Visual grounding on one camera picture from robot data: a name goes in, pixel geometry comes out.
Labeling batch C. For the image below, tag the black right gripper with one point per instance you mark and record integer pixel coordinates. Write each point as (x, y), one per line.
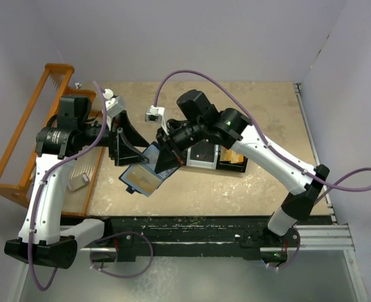
(166, 160)

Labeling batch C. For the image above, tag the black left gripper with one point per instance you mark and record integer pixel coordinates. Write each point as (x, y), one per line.
(119, 149)

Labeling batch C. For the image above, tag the blue leather card holder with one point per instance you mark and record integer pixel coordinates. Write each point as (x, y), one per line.
(152, 152)

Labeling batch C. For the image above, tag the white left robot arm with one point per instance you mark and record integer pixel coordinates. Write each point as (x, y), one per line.
(68, 135)

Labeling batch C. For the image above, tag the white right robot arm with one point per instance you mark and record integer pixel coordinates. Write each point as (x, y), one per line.
(234, 131)

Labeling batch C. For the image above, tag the pile of black cards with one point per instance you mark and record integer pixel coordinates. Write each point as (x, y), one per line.
(203, 151)

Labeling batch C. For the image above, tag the pile of gold cards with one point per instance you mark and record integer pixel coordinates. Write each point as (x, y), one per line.
(230, 156)

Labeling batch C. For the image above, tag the black bin with gold cards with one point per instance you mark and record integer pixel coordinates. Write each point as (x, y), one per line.
(228, 167)

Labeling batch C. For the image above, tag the white middle bin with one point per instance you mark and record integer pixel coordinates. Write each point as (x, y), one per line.
(201, 164)

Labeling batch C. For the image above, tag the small grey box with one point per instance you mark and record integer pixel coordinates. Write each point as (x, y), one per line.
(78, 182)

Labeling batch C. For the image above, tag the orange wooden rack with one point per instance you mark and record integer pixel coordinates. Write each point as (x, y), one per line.
(17, 165)

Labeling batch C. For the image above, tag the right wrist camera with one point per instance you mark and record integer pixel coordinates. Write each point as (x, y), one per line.
(157, 114)

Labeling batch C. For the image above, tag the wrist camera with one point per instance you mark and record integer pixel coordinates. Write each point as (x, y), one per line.
(114, 105)
(157, 114)

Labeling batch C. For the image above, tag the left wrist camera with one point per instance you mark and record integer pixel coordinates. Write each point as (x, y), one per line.
(114, 105)

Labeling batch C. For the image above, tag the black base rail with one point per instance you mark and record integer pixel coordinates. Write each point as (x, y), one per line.
(118, 226)

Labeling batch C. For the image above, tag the aluminium frame rail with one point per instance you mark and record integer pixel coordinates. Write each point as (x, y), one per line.
(199, 242)

